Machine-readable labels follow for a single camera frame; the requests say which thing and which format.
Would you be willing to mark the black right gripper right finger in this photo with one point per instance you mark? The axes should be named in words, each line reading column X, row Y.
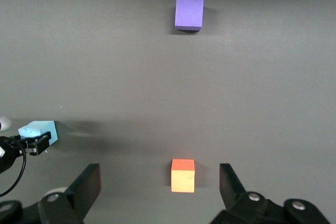
column 230, row 187

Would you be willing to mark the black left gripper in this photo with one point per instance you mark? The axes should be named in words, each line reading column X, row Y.
column 9, row 155

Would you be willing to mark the light blue foam block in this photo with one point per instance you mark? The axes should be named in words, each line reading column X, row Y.
column 34, row 128

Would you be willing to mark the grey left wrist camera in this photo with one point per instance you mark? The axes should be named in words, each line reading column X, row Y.
column 4, row 123

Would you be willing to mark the orange foam block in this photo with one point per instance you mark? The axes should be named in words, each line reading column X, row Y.
column 183, row 180

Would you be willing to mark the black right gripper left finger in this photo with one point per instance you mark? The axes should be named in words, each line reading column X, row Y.
column 85, row 190

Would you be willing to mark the purple foam block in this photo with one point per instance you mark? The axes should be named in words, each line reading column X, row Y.
column 188, row 12

